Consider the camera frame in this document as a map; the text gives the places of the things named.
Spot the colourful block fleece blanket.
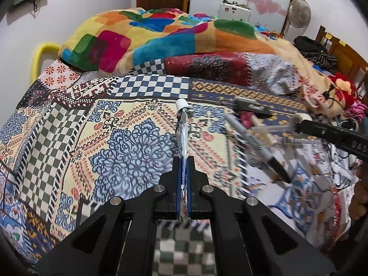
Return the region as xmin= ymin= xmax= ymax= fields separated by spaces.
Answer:
xmin=57 ymin=7 xmax=334 ymax=112

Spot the yellow plastic frame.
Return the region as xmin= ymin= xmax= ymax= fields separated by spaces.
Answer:
xmin=31 ymin=43 xmax=62 ymax=79

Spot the pale plastic stick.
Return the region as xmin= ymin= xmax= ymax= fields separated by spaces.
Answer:
xmin=252 ymin=125 xmax=291 ymax=150

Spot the white hard case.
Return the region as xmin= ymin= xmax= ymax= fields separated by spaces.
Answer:
xmin=218 ymin=0 xmax=253 ymax=20

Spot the patchwork print bedsheet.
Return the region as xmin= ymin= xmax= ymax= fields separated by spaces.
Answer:
xmin=0 ymin=52 xmax=357 ymax=266

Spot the red plush toy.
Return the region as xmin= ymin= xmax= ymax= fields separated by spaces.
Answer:
xmin=328 ymin=73 xmax=360 ymax=107

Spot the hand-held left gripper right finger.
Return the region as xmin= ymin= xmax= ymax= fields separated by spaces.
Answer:
xmin=186 ymin=156 xmax=337 ymax=276

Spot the grey disposable razor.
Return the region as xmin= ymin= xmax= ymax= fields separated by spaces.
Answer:
xmin=236 ymin=98 xmax=272 ymax=117

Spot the black striped garment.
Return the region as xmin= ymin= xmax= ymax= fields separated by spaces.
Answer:
xmin=293 ymin=36 xmax=338 ymax=67

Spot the grey marker pen black cap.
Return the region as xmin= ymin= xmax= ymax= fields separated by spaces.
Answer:
xmin=224 ymin=113 xmax=291 ymax=183

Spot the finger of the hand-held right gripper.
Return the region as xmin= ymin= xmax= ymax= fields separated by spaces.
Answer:
xmin=289 ymin=113 xmax=368 ymax=160

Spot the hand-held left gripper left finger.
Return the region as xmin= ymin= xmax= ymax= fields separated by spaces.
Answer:
xmin=34 ymin=156 xmax=184 ymax=276

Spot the standing electric fan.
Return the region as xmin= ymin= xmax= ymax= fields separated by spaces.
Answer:
xmin=283 ymin=0 xmax=311 ymax=37

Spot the squeezed toothpaste tube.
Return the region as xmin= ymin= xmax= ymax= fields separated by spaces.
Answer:
xmin=174 ymin=98 xmax=193 ymax=199

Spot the person's right hand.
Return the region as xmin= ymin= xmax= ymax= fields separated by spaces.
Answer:
xmin=349 ymin=164 xmax=368 ymax=222

